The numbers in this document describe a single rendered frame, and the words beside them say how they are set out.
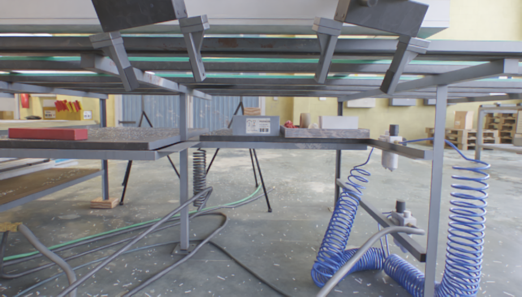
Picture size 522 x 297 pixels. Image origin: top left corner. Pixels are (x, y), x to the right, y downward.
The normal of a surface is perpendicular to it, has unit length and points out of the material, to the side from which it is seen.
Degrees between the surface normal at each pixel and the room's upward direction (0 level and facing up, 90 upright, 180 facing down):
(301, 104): 90
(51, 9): 90
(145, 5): 114
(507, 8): 90
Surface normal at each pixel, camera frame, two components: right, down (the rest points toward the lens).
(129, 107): -0.01, 0.07
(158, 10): -0.10, 0.47
